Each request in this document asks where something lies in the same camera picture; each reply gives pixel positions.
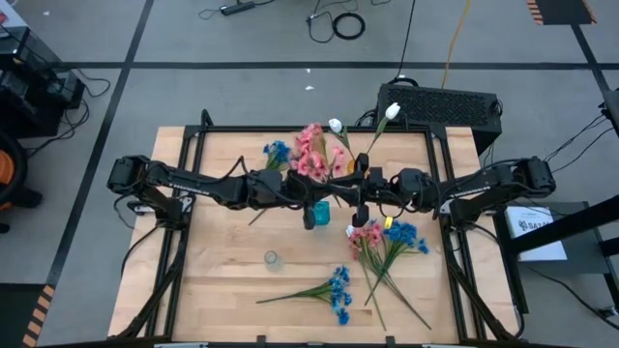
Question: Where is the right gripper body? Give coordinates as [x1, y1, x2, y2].
[352, 153, 412, 228]

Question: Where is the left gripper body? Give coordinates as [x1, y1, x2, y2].
[287, 176, 320, 231]

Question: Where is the pink artificial flower bunch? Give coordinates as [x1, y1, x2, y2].
[348, 222, 433, 332]
[348, 226, 388, 334]
[288, 122, 348, 210]

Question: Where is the teal patterned glass vase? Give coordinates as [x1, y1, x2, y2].
[311, 200, 332, 227]

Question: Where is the small amber glass vase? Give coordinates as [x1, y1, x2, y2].
[346, 159, 371, 177]

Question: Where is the clear ribbed glass vase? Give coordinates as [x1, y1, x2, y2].
[263, 249, 284, 274]

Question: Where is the black computer tower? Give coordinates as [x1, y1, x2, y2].
[375, 82, 504, 157]

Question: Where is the white paper with logo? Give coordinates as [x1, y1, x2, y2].
[505, 205, 569, 263]

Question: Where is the black metal bar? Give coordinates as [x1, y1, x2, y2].
[507, 194, 619, 256]

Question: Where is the black power strip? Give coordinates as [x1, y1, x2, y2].
[220, 0, 256, 16]

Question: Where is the dark grey side table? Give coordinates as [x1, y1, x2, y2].
[492, 200, 619, 310]

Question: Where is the black mat with orange stripes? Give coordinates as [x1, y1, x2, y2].
[525, 0, 598, 26]
[0, 283, 57, 348]

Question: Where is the black electronics cart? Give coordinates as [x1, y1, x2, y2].
[0, 26, 87, 140]

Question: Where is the black and orange machine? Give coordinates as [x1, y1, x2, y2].
[0, 128, 44, 234]

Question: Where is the black metal rig frame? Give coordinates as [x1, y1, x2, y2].
[113, 108, 526, 345]

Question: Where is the long black power cable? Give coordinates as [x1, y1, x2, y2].
[386, 0, 418, 86]

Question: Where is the long yellow cable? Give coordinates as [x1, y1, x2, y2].
[440, 0, 473, 90]

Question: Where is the loose black cable with plug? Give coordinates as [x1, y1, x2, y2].
[305, 0, 360, 44]

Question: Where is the coiled black cable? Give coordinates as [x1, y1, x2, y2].
[332, 12, 367, 42]

